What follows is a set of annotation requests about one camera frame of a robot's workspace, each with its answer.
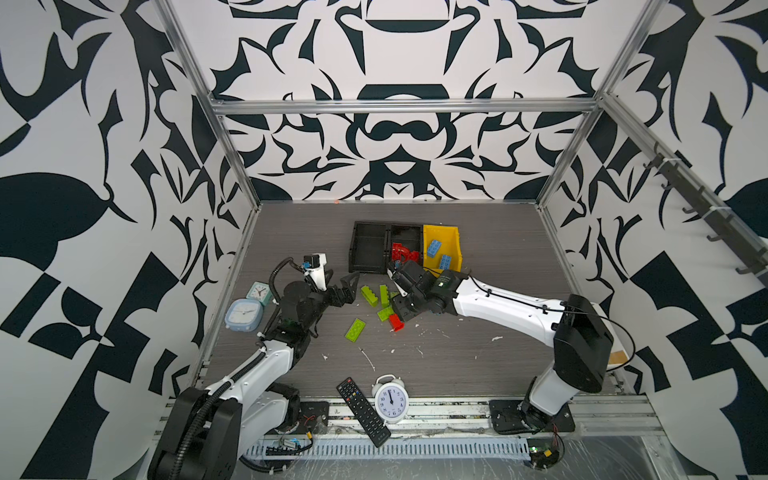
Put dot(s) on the black middle bin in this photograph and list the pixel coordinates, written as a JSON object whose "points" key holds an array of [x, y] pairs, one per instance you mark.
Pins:
{"points": [[410, 235]]}

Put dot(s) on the blue square clock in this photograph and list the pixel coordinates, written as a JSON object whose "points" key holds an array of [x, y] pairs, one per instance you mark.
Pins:
{"points": [[244, 315]]}

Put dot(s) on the red arch lego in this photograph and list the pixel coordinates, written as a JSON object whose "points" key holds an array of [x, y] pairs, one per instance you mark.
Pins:
{"points": [[402, 254]]}

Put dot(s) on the small green square clock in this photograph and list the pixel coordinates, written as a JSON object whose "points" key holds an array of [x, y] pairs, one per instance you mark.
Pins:
{"points": [[260, 291]]}

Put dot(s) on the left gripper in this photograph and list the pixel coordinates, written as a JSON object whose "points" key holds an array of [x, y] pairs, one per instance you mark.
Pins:
{"points": [[345, 294]]}

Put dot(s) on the black left bin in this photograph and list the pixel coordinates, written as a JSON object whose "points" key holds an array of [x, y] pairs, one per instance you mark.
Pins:
{"points": [[368, 247]]}

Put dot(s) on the green lego brick upright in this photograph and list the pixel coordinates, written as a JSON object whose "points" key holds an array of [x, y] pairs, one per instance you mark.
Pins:
{"points": [[384, 296]]}

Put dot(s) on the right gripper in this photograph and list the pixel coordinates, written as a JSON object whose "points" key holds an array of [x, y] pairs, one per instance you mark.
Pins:
{"points": [[397, 303]]}

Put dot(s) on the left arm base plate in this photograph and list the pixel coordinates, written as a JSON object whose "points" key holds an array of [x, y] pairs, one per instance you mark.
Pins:
{"points": [[309, 416]]}

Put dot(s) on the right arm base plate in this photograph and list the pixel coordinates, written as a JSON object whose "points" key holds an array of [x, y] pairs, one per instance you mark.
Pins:
{"points": [[513, 417]]}

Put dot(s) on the green lego brick right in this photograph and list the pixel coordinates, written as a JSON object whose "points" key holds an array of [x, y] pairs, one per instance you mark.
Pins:
{"points": [[385, 313]]}

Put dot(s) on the yellow bin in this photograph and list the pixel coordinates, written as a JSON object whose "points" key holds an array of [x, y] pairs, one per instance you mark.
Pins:
{"points": [[449, 236]]}

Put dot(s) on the white wooden-top tray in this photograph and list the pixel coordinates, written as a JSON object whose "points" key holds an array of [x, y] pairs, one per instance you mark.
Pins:
{"points": [[617, 358]]}

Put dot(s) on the wall hook rail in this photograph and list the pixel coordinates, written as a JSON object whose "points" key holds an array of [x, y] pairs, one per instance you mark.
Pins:
{"points": [[702, 202]]}

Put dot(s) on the lone green lego brick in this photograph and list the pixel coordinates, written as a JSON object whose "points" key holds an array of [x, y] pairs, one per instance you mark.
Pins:
{"points": [[355, 330]]}

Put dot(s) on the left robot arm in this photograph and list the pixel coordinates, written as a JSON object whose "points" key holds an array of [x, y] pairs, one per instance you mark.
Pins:
{"points": [[210, 429]]}

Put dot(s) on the black remote control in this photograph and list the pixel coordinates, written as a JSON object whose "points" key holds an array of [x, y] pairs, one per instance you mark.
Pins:
{"points": [[362, 410]]}

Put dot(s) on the white twin-bell alarm clock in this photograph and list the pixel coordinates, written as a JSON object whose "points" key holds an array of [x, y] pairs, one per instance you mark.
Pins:
{"points": [[391, 399]]}

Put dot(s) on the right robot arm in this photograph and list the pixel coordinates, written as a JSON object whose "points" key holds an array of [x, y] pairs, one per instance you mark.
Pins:
{"points": [[581, 341]]}

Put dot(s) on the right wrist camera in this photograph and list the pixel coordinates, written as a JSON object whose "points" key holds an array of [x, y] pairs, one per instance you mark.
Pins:
{"points": [[401, 281]]}

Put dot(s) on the black bin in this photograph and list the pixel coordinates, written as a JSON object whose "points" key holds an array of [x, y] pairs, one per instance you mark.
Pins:
{"points": [[410, 235], [368, 247]]}

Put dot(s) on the white cable duct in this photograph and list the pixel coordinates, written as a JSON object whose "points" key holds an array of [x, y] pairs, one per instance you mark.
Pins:
{"points": [[451, 448]]}

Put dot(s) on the green lego brick left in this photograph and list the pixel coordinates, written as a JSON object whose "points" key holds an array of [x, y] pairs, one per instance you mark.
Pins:
{"points": [[369, 296]]}

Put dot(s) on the small red lego brick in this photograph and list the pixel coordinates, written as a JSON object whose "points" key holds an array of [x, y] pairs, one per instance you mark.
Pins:
{"points": [[396, 323]]}

